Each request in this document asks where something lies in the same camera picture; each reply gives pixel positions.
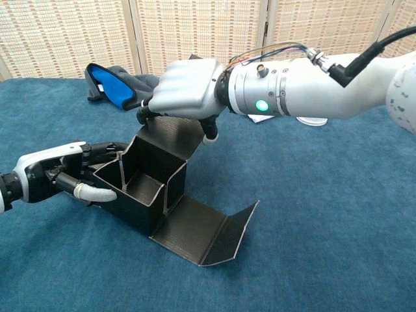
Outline white floral paper cup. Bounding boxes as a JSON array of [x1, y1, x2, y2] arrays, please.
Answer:
[[296, 116, 328, 127]]

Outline grey blue beanie hat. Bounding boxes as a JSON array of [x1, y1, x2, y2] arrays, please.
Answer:
[[84, 63, 160, 111]]

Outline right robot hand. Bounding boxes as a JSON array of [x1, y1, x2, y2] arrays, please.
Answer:
[[136, 55, 228, 146]]

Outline white tissue packet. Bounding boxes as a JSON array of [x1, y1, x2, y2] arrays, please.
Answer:
[[248, 113, 276, 124]]

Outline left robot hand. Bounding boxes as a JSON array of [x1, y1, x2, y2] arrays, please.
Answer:
[[12, 140, 131, 209]]

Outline beige woven screen panel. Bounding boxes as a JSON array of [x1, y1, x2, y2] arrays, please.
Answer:
[[0, 0, 144, 81], [373, 0, 416, 59], [129, 0, 270, 75], [263, 0, 396, 66]]

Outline black paper box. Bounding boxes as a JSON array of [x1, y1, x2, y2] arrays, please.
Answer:
[[93, 115, 260, 267]]

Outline coloured right wrist wires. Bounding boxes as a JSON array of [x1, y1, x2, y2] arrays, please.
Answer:
[[227, 44, 315, 68]]

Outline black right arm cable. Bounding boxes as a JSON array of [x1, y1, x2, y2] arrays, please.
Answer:
[[328, 25, 416, 87]]

